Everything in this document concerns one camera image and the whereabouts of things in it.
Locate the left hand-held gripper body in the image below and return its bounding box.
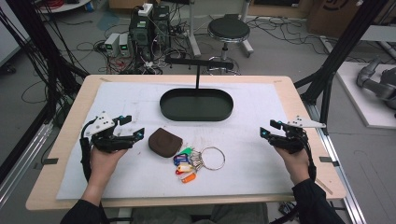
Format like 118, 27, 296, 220
84, 111, 135, 154

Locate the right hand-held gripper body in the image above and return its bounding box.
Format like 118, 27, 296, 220
268, 115, 327, 155

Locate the brown pouch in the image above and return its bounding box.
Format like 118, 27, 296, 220
148, 127, 184, 159

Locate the key ring with coloured tags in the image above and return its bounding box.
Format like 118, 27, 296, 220
173, 146, 226, 185

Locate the black tray with hanger stand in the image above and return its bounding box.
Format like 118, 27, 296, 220
159, 56, 234, 122

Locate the person's left hand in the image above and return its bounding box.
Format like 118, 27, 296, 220
89, 146, 129, 185

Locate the person's right hand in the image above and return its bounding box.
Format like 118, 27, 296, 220
275, 147, 311, 186

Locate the black tape piece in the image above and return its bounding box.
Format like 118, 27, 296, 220
33, 157, 60, 171
318, 156, 341, 168

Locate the white foam mat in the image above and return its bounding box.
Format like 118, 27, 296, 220
55, 81, 313, 201

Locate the grey bench power supply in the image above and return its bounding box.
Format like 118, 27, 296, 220
119, 33, 132, 58
104, 32, 121, 58

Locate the white platform board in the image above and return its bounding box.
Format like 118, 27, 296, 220
335, 61, 396, 131

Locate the black computer tower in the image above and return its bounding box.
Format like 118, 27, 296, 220
128, 5, 172, 63

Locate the black round stool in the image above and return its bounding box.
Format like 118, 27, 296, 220
206, 13, 251, 76

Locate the white power strip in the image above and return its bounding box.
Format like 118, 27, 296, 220
137, 3, 154, 18

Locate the cardboard box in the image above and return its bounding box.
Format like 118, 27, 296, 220
305, 0, 369, 39

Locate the left hand-held gripper cable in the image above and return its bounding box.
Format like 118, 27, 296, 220
78, 117, 100, 182

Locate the hand-held gripper cable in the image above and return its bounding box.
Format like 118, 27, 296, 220
301, 132, 318, 182
78, 117, 100, 182

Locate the right hand-held gripper cable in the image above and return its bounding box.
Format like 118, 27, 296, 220
301, 132, 318, 182

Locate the aluminium rail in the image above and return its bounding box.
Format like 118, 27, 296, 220
304, 102, 369, 224
0, 120, 54, 207

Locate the white desk leg frame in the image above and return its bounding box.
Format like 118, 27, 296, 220
186, 0, 255, 59

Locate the black frame post with cables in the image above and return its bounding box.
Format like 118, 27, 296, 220
0, 0, 90, 127

